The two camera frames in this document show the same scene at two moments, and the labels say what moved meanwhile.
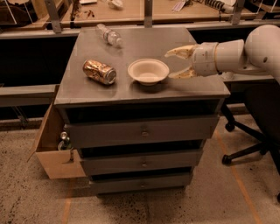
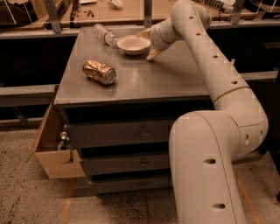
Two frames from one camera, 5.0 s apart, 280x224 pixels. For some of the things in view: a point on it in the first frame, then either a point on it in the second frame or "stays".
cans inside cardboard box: x=65 y=143 stays
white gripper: x=205 y=59 → x=155 y=38
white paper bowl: x=148 y=71 → x=133 y=45
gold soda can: x=100 y=71 stays
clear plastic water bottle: x=108 y=35 stays
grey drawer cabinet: x=140 y=129 stays
